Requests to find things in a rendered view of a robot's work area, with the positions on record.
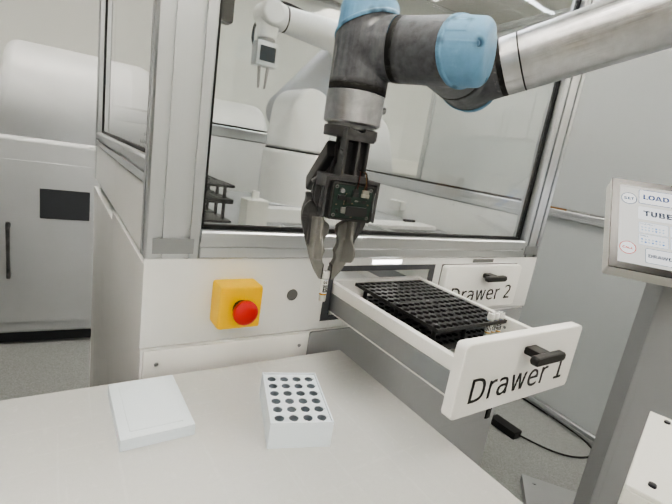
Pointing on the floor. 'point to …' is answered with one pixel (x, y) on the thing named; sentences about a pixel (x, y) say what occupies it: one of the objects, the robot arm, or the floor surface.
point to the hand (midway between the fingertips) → (325, 268)
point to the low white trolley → (237, 448)
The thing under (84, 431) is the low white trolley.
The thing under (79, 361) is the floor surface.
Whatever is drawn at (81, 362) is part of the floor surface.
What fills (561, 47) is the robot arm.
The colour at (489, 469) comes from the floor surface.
